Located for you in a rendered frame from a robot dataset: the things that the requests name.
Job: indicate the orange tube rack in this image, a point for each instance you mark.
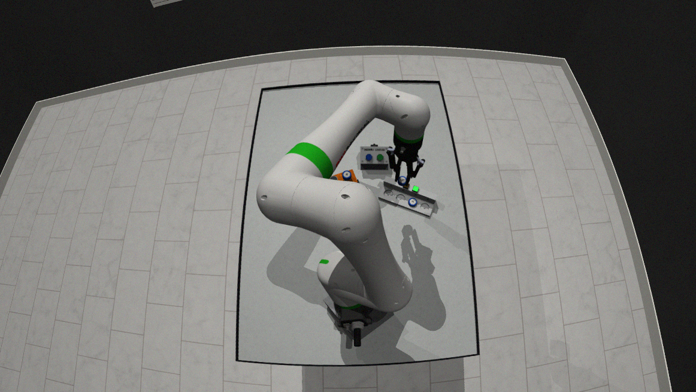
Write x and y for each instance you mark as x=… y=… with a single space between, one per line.
x=353 y=178

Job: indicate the grey button housing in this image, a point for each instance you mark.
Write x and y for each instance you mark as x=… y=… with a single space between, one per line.
x=374 y=157

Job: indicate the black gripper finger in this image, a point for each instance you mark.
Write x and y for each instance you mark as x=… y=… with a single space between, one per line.
x=410 y=172
x=392 y=162

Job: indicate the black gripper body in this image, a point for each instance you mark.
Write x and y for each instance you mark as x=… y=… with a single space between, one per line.
x=406 y=156

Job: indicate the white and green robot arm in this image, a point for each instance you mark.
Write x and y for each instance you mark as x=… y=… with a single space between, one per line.
x=364 y=275

